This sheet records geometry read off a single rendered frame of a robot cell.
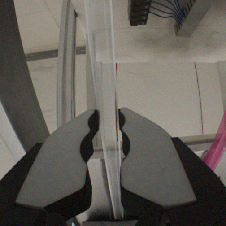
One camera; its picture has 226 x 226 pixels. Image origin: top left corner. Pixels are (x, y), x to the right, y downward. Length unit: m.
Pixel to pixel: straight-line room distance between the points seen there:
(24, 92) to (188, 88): 1.96
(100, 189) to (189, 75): 1.95
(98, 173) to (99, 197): 0.06
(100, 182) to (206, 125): 1.93
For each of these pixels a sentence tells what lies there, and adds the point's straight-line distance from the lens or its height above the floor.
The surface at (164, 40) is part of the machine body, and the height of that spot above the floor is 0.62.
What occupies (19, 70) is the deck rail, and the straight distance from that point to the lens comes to 0.18.
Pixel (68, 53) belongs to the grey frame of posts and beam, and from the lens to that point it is 0.49.
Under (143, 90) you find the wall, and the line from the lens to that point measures 1.94.
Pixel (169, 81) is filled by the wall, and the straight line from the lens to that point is 2.02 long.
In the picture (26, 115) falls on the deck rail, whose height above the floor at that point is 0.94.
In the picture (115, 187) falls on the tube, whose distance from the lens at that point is 0.20.
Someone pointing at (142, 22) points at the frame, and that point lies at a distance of 0.52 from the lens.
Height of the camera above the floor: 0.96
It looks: 6 degrees down
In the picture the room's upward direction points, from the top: 177 degrees clockwise
